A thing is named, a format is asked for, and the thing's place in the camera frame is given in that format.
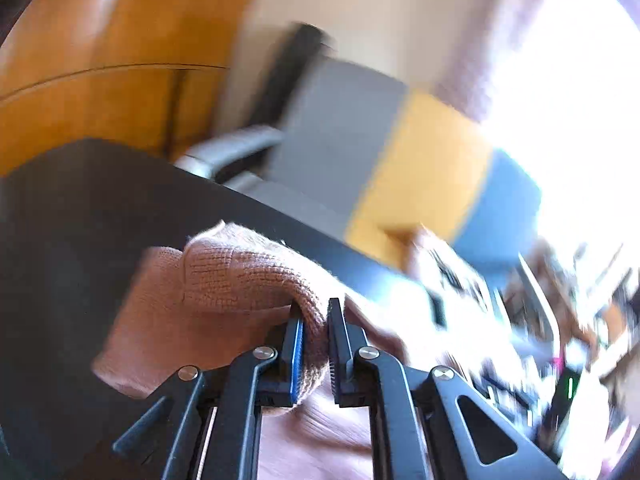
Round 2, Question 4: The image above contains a grey yellow blue sofa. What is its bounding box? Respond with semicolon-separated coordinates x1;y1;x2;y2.
175;55;558;343

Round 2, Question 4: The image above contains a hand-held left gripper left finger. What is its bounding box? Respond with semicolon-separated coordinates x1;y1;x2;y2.
112;302;307;480

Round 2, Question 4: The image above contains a pale curtain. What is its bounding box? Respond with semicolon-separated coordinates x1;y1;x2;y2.
435;0;556;126

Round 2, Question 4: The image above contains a pink knit sweater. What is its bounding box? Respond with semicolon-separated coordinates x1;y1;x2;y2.
92;220;446;480

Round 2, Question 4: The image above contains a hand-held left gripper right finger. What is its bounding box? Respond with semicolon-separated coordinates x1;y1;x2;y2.
326;297;566;480

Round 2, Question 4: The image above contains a wooden wardrobe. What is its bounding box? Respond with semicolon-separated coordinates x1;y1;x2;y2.
0;0;271;181

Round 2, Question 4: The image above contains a window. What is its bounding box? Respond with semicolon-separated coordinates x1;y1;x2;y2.
480;0;640;261

